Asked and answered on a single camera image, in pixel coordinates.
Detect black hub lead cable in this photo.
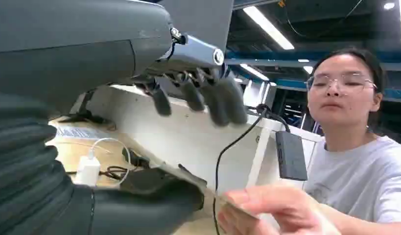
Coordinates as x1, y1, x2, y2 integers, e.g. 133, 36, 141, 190
256, 103, 291, 133

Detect black USB hub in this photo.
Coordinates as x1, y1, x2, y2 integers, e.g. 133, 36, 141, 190
275, 130, 308, 182

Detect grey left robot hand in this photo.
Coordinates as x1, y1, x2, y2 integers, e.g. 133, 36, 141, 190
0, 0, 248, 235

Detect clear frame eyeglasses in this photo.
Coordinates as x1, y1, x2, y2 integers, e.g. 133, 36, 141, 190
306, 72, 379, 96

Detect pale thin card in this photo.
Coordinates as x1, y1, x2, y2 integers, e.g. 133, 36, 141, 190
161, 164, 262, 221

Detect blue steel beam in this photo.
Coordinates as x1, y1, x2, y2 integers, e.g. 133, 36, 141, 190
224, 50, 401, 72

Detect person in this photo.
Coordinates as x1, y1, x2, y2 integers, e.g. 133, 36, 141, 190
218, 47, 401, 235

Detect person's left hand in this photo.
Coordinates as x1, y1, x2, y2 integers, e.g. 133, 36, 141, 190
218, 186, 341, 235

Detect pale wooden desk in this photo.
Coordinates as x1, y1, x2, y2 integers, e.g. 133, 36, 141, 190
46, 117, 220, 235

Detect white printed label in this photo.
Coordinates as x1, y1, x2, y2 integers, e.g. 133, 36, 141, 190
55, 124, 111, 141

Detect white charger cable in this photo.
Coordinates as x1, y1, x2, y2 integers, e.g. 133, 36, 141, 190
88, 137, 133, 186

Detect white laptop riser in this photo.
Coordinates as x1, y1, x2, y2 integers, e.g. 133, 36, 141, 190
87, 83, 323, 199

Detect white charger plug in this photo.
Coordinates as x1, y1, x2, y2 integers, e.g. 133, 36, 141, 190
73, 155, 101, 188

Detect black plug with cable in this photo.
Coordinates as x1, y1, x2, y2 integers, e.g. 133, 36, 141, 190
99, 146, 151, 181

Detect black hanging cable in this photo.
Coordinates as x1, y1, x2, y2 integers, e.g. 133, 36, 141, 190
212, 112, 268, 235

